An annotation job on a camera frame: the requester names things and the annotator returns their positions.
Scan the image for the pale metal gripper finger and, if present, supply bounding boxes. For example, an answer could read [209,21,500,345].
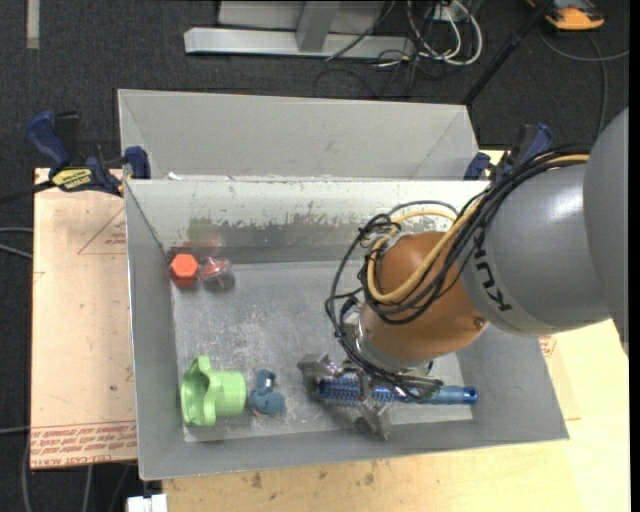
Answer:
[352,397,396,442]
[297,352,346,399]

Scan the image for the red hexagonal block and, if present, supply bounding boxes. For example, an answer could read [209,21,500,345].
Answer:
[168,252,202,291]

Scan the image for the light green plastic cup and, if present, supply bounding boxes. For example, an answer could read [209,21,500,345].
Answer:
[179,354,248,428]

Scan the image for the brown cardboard board, red print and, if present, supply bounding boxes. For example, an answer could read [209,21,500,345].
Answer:
[28,166,140,472]

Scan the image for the grey metal bin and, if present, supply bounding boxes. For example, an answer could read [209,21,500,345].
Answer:
[116,88,571,483]

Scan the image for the black cylinder on white bracket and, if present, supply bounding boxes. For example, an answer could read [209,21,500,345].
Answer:
[341,295,363,337]

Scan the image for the teal blue toy animal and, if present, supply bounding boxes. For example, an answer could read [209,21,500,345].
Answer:
[247,368,288,418]

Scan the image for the clear red spinning top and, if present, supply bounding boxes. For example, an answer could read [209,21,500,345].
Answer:
[199,256,236,292]

